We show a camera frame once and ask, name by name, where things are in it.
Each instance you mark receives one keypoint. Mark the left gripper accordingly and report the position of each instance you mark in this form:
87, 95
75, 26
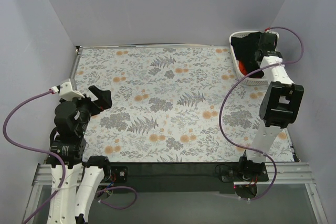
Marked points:
92, 102

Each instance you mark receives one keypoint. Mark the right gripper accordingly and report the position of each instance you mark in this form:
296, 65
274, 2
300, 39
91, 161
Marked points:
252, 48

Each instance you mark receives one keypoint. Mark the black t shirt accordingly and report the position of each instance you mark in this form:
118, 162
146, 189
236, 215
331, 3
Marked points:
245, 48

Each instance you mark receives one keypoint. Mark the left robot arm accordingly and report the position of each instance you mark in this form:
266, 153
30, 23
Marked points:
75, 182

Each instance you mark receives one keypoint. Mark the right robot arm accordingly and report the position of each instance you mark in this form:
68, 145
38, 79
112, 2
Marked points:
278, 109

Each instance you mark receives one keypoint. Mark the orange t shirt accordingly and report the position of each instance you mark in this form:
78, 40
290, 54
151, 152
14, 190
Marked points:
242, 68

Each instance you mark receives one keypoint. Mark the white perforated plastic basket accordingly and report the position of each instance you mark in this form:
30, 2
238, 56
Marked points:
266, 60

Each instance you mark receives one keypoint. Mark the floral patterned table mat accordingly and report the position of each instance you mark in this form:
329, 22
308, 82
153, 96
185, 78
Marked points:
169, 105

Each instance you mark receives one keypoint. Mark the aluminium back rail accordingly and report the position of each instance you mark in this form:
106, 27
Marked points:
80, 48

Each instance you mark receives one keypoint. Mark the aluminium rail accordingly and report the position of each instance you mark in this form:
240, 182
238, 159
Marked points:
80, 48
287, 173

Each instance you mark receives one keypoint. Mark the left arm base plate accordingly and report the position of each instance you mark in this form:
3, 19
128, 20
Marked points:
112, 174

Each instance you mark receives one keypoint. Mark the aluminium front rail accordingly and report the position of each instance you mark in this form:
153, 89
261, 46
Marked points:
287, 173

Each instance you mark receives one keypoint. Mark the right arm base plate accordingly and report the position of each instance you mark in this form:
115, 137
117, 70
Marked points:
230, 172

